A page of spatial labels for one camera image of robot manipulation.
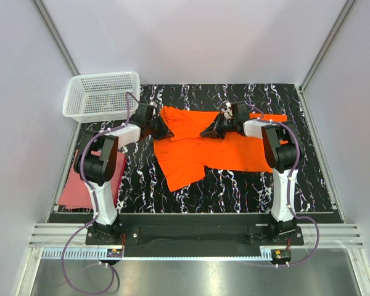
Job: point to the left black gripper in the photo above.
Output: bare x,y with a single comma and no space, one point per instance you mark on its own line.
164,132

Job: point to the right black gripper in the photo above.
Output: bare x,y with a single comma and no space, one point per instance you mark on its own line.
214,130

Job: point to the orange t shirt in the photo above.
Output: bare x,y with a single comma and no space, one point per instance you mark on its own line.
184,156

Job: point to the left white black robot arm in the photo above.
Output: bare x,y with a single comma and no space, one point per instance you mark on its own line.
96,163

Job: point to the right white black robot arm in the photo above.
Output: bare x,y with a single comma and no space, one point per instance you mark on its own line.
282,152

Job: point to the white plastic perforated basket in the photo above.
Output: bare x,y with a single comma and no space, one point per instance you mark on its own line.
101,97

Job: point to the folded pink t shirt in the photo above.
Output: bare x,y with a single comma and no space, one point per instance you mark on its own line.
75,193

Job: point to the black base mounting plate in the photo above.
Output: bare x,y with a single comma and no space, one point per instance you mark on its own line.
197,231

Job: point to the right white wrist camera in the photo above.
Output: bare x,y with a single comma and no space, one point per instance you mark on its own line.
226,110

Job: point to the left aluminium frame post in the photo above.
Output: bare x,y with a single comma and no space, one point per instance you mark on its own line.
55,35

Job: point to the aluminium frame post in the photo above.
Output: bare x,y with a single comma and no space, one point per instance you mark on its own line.
338,24
55,35

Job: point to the slotted cable duct rail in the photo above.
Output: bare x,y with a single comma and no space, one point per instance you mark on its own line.
132,253

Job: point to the right aluminium frame post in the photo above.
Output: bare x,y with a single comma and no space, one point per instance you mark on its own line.
338,24

